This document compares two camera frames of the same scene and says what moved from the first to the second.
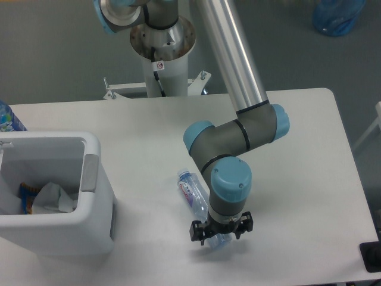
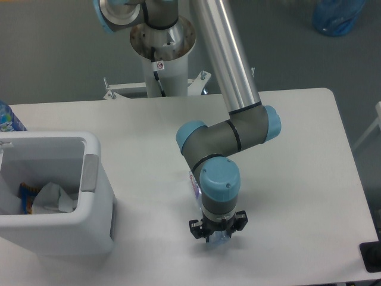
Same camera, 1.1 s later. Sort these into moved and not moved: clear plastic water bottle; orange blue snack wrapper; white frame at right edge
Moved: clear plastic water bottle
Not moved: orange blue snack wrapper; white frame at right edge
